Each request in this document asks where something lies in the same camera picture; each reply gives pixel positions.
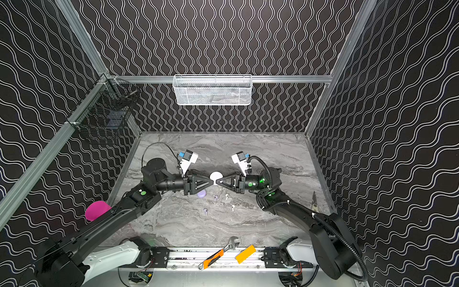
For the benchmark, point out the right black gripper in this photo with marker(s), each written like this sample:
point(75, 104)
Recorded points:
point(240, 183)

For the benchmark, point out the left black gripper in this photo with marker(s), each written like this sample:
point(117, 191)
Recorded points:
point(188, 184)

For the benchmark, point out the white earbud charging case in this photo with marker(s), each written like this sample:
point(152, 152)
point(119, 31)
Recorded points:
point(215, 176)

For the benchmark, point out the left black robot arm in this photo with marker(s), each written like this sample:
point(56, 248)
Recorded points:
point(68, 262)

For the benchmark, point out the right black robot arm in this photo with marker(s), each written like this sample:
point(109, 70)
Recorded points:
point(334, 249)

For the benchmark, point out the pink plastic goblet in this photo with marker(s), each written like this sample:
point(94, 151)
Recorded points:
point(96, 209)

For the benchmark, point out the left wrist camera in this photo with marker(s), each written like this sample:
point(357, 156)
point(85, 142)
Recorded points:
point(186, 159)

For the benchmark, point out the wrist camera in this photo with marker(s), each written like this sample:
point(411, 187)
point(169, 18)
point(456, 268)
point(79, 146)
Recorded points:
point(240, 159)
point(186, 159)

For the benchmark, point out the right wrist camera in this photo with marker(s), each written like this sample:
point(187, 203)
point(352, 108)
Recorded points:
point(240, 159)

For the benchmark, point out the pliers with beige handles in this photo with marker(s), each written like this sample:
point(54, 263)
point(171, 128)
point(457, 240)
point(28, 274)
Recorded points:
point(314, 203)

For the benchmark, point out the white wire mesh basket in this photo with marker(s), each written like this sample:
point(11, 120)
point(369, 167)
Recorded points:
point(213, 89)

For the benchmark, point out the black wire basket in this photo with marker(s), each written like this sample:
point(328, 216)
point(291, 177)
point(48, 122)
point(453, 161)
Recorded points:
point(106, 118)

